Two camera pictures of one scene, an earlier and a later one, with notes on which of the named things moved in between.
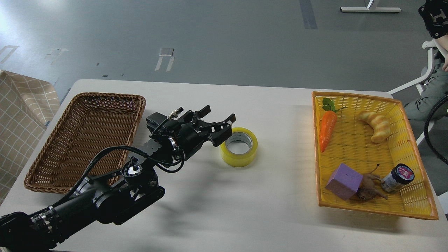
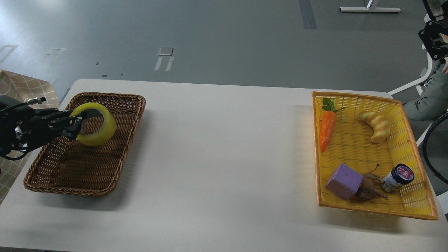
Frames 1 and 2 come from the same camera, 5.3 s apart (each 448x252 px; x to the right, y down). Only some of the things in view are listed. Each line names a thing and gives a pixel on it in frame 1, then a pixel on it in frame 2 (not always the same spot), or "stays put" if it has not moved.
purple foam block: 344,182 stays put
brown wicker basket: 88,123 stays put
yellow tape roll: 240,149 to 103,136
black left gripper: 188,131 to 39,126
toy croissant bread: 380,125 stays put
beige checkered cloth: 26,103 stays put
